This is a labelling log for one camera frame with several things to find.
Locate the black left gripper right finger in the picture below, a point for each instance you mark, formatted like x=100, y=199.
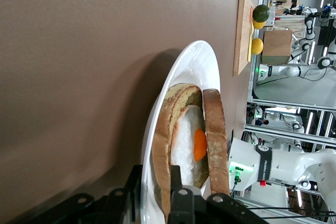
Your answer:
x=189, y=208

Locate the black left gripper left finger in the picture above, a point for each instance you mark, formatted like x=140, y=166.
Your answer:
x=131, y=195

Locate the brown bread slice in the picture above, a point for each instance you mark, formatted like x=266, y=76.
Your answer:
x=215, y=140
x=161, y=155

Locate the white round plate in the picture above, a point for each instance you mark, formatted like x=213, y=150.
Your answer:
x=194, y=61

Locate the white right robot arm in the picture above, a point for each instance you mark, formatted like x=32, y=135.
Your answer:
x=288, y=166

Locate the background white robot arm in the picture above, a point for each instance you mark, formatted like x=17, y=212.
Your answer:
x=288, y=71
x=286, y=119

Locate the toy fried egg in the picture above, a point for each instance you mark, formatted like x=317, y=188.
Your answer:
x=183, y=142

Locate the yellow plastic fork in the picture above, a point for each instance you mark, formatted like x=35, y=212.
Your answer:
x=250, y=48

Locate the yellow lemon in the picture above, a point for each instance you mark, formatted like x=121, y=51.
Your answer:
x=259, y=25
x=257, y=46

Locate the bamboo cutting board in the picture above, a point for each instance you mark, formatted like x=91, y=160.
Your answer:
x=242, y=37

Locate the cardboard box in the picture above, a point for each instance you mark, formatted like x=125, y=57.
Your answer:
x=277, y=45

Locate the dark green avocado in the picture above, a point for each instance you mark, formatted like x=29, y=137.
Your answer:
x=261, y=12

